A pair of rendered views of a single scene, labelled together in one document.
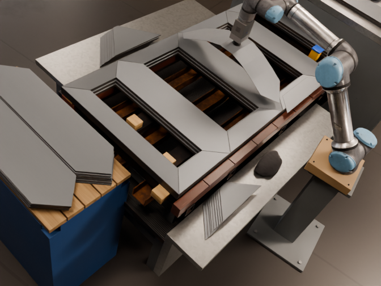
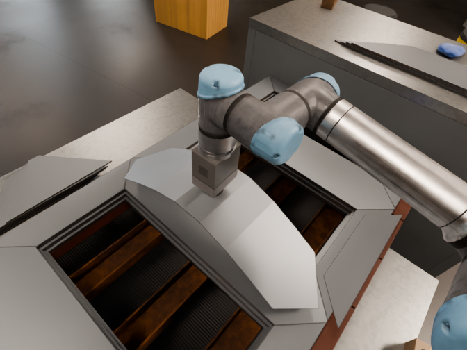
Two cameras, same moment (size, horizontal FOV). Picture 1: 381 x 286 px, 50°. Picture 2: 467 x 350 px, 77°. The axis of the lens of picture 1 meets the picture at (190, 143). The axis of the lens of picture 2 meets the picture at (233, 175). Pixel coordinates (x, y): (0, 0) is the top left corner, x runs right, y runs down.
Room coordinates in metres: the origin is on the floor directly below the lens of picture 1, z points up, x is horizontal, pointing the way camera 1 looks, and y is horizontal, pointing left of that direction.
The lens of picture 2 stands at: (1.36, -0.15, 1.58)
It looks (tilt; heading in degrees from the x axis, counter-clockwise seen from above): 49 degrees down; 7
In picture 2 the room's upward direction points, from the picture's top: 8 degrees clockwise
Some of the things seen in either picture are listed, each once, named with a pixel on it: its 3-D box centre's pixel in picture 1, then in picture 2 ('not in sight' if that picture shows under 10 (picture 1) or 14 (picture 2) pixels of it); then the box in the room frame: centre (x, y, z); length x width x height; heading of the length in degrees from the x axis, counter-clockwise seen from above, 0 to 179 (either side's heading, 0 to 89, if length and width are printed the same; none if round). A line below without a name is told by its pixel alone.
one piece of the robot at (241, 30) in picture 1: (240, 26); (212, 159); (1.79, -0.05, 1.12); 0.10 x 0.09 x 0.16; 65
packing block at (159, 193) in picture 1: (160, 194); not in sight; (0.93, 0.05, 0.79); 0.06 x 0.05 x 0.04; 62
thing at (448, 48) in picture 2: not in sight; (450, 49); (2.77, -0.83, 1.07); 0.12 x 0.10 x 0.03; 148
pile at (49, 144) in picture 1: (30, 131); not in sight; (0.99, 0.64, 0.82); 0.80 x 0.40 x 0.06; 62
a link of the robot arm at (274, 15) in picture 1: (271, 9); (269, 126); (1.74, -0.15, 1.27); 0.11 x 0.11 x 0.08; 59
